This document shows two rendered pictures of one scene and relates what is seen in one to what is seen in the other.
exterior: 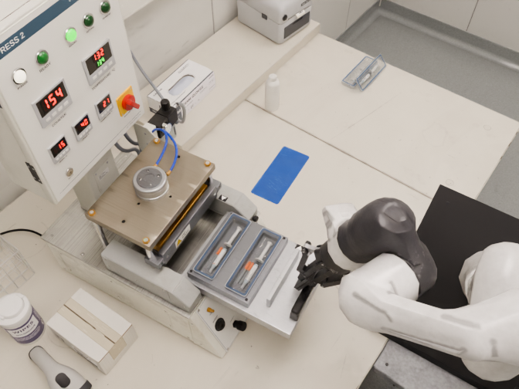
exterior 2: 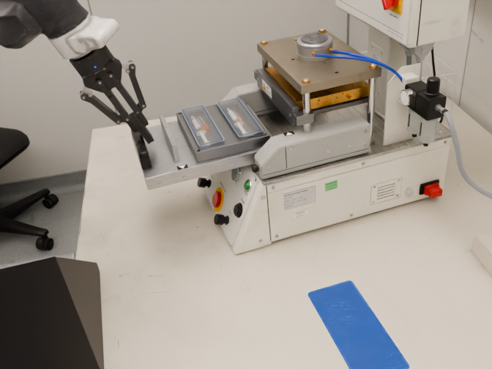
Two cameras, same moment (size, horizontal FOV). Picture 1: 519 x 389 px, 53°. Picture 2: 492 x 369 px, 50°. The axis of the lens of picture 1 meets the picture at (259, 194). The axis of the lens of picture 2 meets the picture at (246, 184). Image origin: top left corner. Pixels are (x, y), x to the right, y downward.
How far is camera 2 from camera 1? 1.67 m
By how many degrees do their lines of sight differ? 84
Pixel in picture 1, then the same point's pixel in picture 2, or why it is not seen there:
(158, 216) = (279, 51)
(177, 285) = (236, 90)
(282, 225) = (274, 280)
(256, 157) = (409, 320)
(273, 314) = (155, 129)
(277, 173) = (359, 324)
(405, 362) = not seen: hidden behind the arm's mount
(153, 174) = (315, 39)
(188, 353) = not seen: hidden behind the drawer
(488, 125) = not seen: outside the picture
